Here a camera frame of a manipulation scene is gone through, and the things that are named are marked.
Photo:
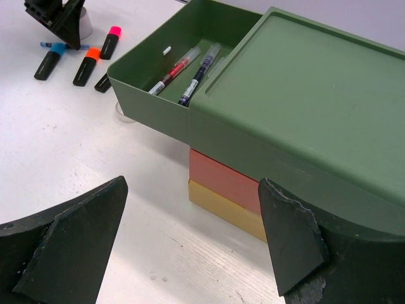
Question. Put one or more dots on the green cap black marker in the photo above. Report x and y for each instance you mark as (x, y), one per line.
(103, 85)

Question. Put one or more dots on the green drawer box shell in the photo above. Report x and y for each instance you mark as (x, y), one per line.
(316, 110)

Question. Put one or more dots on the yellow drawer box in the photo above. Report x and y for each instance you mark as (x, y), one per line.
(227, 210)

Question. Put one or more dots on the blue pen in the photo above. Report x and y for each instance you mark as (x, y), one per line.
(50, 46)

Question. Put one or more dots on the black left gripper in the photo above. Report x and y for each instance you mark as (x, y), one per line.
(60, 17)

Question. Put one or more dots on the small clear tape roll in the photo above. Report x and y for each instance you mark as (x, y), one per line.
(121, 116)

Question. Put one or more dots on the orange cap black marker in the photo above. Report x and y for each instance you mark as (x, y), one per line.
(86, 67)

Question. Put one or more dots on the purple tip pen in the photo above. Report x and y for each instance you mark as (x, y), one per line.
(205, 64)

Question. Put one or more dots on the pink cap black marker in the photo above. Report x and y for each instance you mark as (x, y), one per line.
(110, 43)

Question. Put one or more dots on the salmon drawer box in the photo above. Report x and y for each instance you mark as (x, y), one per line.
(225, 181)

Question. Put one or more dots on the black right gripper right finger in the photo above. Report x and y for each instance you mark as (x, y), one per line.
(318, 257)

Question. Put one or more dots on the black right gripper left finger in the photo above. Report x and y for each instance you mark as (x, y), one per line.
(60, 255)

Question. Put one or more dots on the red tip pen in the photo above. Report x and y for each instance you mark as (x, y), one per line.
(178, 67)

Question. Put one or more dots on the large clear tape roll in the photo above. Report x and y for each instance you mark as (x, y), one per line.
(85, 26)

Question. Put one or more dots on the green drawer tray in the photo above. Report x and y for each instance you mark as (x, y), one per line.
(150, 79)

